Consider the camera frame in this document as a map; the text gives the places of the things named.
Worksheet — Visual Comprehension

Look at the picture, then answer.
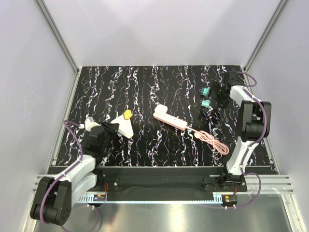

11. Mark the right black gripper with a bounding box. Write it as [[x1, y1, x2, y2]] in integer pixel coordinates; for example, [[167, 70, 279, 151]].
[[203, 81, 230, 110]]

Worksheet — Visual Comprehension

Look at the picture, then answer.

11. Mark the white triangular socket adapter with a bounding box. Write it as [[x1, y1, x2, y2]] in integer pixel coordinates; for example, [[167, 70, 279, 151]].
[[111, 114, 134, 139]]

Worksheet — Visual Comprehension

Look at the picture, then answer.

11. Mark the light teal USB-C charger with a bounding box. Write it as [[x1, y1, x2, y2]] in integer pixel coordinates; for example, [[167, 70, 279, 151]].
[[201, 99, 211, 108]]

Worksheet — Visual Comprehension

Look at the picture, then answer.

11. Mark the dark teal dual USB charger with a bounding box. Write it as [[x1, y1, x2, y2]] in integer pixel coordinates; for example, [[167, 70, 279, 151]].
[[199, 87, 210, 97]]

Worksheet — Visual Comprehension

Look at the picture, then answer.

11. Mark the yellow USB charger plug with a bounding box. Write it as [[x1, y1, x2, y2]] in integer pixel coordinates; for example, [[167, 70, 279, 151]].
[[123, 109, 132, 120]]

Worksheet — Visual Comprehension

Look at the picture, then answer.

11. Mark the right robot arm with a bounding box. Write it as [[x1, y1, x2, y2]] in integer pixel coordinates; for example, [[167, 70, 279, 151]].
[[210, 71, 272, 192]]

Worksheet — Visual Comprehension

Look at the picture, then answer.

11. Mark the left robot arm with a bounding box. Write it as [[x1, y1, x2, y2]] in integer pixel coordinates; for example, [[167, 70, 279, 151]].
[[30, 122, 119, 226]]

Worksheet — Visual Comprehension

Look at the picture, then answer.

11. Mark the white plug on strip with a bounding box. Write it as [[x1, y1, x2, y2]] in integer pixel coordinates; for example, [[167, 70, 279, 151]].
[[154, 104, 168, 114]]

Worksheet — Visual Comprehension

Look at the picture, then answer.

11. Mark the pink power strip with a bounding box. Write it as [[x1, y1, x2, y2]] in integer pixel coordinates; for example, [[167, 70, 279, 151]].
[[153, 112, 188, 131]]

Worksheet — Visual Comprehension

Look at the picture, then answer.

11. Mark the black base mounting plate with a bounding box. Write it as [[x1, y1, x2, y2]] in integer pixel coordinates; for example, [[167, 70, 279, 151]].
[[90, 167, 247, 203]]

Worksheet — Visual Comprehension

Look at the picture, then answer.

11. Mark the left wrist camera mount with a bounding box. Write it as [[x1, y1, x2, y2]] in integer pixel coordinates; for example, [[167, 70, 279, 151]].
[[79, 116, 100, 132]]

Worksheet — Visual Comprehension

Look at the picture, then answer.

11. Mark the pink coiled power cord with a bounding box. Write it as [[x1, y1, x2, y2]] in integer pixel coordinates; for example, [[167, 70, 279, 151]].
[[185, 127, 229, 155]]

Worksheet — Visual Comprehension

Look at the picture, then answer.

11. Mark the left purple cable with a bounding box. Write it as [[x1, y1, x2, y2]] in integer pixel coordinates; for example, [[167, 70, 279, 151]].
[[40, 120, 105, 232]]

